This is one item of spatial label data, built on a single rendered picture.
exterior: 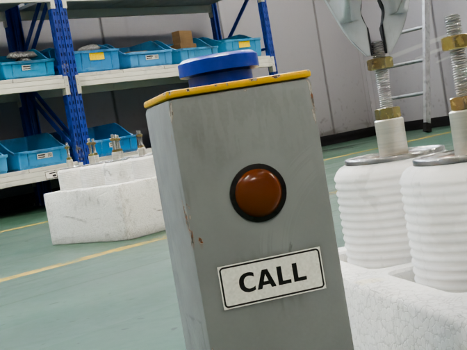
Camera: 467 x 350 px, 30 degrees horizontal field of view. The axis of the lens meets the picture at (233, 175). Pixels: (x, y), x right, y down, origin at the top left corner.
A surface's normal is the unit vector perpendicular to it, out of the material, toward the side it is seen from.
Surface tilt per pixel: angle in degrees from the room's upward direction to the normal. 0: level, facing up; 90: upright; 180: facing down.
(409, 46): 90
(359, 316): 90
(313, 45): 90
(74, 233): 90
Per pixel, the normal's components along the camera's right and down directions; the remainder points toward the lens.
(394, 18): -0.04, 0.06
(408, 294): -0.17, -0.98
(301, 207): 0.24, 0.01
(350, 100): 0.67, -0.07
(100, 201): -0.64, 0.14
